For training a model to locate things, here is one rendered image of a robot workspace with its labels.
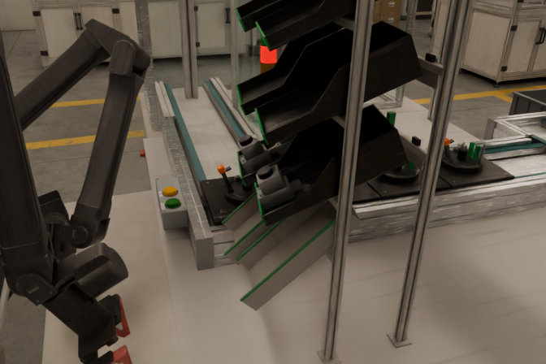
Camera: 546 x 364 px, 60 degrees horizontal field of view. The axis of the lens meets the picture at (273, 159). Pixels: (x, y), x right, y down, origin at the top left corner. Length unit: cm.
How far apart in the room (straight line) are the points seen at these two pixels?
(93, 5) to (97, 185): 548
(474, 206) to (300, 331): 74
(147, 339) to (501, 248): 100
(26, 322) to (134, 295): 138
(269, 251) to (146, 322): 33
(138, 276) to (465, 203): 98
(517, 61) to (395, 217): 515
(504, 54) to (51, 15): 538
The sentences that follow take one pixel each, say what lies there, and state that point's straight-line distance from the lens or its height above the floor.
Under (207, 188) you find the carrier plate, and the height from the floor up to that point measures 97.
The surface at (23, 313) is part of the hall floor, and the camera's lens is 265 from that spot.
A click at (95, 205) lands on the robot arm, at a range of 103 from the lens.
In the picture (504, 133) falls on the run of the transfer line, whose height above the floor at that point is 93.
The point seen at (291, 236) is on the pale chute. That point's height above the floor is 108.
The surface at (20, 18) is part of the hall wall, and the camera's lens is 935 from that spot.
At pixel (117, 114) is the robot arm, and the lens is 102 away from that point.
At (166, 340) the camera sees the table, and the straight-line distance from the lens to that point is 114.
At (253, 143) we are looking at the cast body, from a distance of 100.
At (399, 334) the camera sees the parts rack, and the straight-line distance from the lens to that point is 113.
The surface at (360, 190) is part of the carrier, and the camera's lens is 145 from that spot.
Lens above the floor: 168
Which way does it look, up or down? 26 degrees down
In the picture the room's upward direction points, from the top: 1 degrees clockwise
